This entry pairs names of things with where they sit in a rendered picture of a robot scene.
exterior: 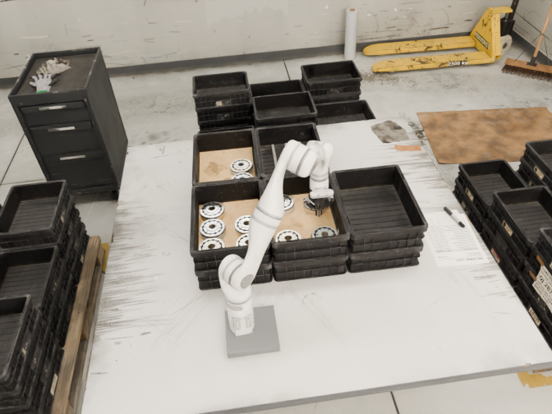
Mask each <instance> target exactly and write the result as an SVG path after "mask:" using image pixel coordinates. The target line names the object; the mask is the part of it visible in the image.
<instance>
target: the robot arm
mask: <svg viewBox="0 0 552 414"><path fill-rule="evenodd" d="M333 154H334V147H333V145H332V144H331V143H329V142H323V141H317V140H310V141H309V142H308V143H307V145H306V146H305V145H303V144H301V143H299V142H297V141H295V140H290V141H289V142H288V143H287V144H286V145H285V147H284V149H283V152H282V153H281V154H280V157H279V160H278V162H277V165H276V167H275V169H274V172H273V174H272V177H271V178H270V180H269V183H268V185H267V187H266V188H265V190H264V193H263V195H262V196H261V198H260V200H259V202H258V204H257V206H256V207H255V210H254V212H253V214H252V215H251V218H250V222H249V246H248V251H247V253H246V258H245V259H242V258H241V257H240V256H238V255H228V256H226V257H225V258H224V259H223V260H222V262H221V264H220V266H219V269H218V276H219V281H220V284H221V288H222V291H223V293H224V295H225V299H226V305H227V311H228V321H229V327H230V330H232V331H233V332H234V333H235V334H236V336H240V335H243V334H250V333H252V330H253V328H254V325H255V320H254V311H253V302H252V292H251V283H252V281H253V279H254V277H255V275H256V273H257V270H258V268H259V266H260V262H261V261H262V258H263V256H264V253H265V251H266V249H267V247H268V245H269V243H270V241H271V239H272V237H273V235H274V233H275V232H276V230H277V228H278V226H279V224H280V222H281V220H282V218H283V216H284V200H283V177H284V173H285V171H286V169H287V170H288V171H290V172H292V173H295V174H296V175H298V176H300V177H308V176H309V175H310V194H309V195H308V198H304V199H303V200H304V204H305V205H307V206H308V207H309V208H310V209H312V210H314V209H315V215H316V216H317V217H320V215H322V209H327V208H328V207H329V205H330V204H331V203H332V202H333V201H334V191H333V190H331V189H329V163H330V160H331V158H332V156H333ZM310 201H311V202H312V203H314V204H315V205H313V204H312V203H311V202H310Z"/></svg>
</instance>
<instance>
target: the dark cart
mask: <svg viewBox="0 0 552 414"><path fill-rule="evenodd" d="M54 57H56V58H58V60H59V59H60V58H65V59H69V60H70V61H69V65H68V66H69V67H71V68H70V69H68V70H65V71H62V72H60V73H58V74H59V75H58V76H56V77H55V78H58V81H57V82H56V83H55V84H54V85H52V86H51V87H50V89H49V92H42V93H36V91H37V88H36V87H34V86H32V85H30V82H31V81H33V82H34V83H35V79H29V77H30V76H36V75H38V74H37V73H36V72H37V70H38V69H39V67H41V65H42V64H43V63H44V64H46V61H48V60H53V59H54ZM36 77H37V76H36ZM37 78H38V80H39V77H37ZM7 97H8V99H9V102H10V103H11V106H12V108H13V110H14V112H15V114H16V117H17V119H18V121H19V123H20V124H21V127H22V130H23V132H24V133H25V136H26V138H27V140H28V142H29V144H30V147H31V149H32V150H33V152H34V156H35V157H36V159H37V161H38V163H39V166H40V168H41V170H42V172H43V174H44V176H45V179H46V181H47V182H50V181H57V180H66V182H67V188H68V189H69V191H68V192H69V194H71V195H78V194H85V193H92V192H100V191H112V193H113V197H114V199H115V200H118V197H119V190H120V186H121V182H122V173H123V169H124V163H125V158H126V154H127V146H128V139H127V134H126V131H125V128H124V126H123V122H122V118H121V114H120V112H119V109H118V106H117V101H116V98H115V95H114V92H113V88H112V84H111V81H110V79H109V75H108V71H107V67H106V65H105V62H104V57H103V54H102V51H101V48H100V47H94V48H78V49H69V50H61V51H52V52H43V53H32V55H31V57H30V59H29V61H28V62H27V63H26V65H25V67H24V69H23V71H22V73H21V74H20V76H19V77H18V79H17V81H16V83H15V84H14V86H13V87H12V89H11V92H10V93H9V95H8V96H7Z"/></svg>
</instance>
